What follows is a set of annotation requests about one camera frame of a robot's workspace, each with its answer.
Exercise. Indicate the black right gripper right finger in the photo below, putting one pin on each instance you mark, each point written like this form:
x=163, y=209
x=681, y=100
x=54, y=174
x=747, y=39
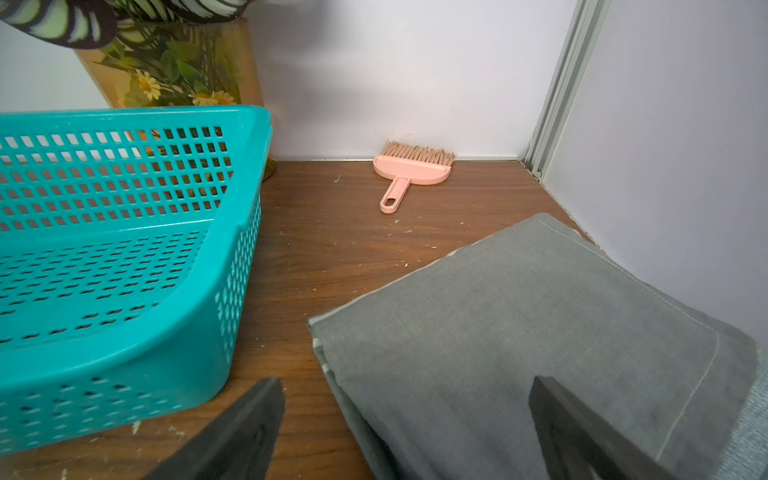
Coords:
x=577, y=443

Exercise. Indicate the light grey pillowcase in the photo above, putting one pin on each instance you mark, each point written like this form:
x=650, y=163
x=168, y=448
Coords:
x=433, y=371

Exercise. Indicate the pink hand brush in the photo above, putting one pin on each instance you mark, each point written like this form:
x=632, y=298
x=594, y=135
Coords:
x=405, y=165

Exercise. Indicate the artificial potted plant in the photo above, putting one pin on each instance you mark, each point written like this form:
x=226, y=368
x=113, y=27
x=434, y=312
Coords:
x=151, y=53

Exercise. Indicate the teal plastic perforated basket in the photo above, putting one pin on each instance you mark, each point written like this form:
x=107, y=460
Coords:
x=127, y=239

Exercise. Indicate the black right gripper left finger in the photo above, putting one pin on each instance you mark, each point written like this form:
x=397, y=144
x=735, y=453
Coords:
x=237, y=444

